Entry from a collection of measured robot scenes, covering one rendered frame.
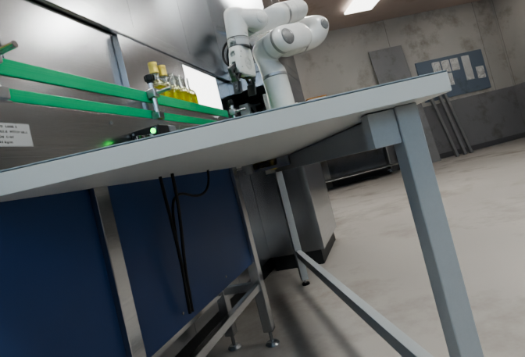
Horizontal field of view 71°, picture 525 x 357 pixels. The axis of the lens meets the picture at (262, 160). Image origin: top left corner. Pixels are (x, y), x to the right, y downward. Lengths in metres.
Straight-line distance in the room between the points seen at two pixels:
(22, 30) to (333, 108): 0.97
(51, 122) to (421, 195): 0.67
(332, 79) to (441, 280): 8.37
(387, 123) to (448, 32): 9.95
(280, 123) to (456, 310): 0.42
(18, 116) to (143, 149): 0.27
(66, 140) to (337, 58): 8.56
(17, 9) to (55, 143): 0.63
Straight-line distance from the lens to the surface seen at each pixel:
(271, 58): 1.40
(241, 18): 1.32
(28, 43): 1.29
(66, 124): 0.81
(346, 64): 9.17
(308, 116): 0.56
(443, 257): 0.70
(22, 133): 0.74
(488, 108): 10.64
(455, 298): 0.72
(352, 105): 0.59
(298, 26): 1.43
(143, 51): 1.70
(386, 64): 9.33
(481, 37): 11.04
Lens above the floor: 0.66
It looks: 2 degrees up
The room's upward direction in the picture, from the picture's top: 14 degrees counter-clockwise
